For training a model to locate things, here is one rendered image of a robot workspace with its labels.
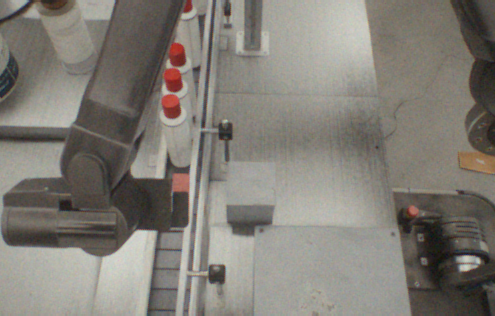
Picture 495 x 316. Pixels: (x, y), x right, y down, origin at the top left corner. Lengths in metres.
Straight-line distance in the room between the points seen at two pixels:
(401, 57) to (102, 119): 2.19
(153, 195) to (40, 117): 0.64
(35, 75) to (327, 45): 0.75
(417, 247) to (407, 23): 1.38
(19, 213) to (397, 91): 2.05
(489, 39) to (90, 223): 0.40
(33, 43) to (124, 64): 0.92
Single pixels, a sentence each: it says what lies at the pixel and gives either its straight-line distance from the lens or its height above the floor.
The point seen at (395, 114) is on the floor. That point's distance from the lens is 2.30.
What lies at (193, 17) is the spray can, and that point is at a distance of 1.09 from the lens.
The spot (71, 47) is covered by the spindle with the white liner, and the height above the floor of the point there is 0.97.
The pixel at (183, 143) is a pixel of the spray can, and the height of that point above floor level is 0.97.
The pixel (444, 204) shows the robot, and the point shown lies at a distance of 1.84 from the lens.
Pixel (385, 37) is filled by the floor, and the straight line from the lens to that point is 2.61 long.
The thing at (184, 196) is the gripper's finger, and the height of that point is 1.23.
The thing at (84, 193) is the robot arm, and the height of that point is 1.38.
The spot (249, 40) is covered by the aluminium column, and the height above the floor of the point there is 0.86.
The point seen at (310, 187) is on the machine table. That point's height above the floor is 0.83.
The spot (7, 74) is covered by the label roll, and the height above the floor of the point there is 0.92.
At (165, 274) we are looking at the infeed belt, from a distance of 0.95.
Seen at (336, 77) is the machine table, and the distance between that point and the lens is 1.26.
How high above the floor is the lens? 1.77
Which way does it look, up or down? 59 degrees down
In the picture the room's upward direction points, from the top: 1 degrees clockwise
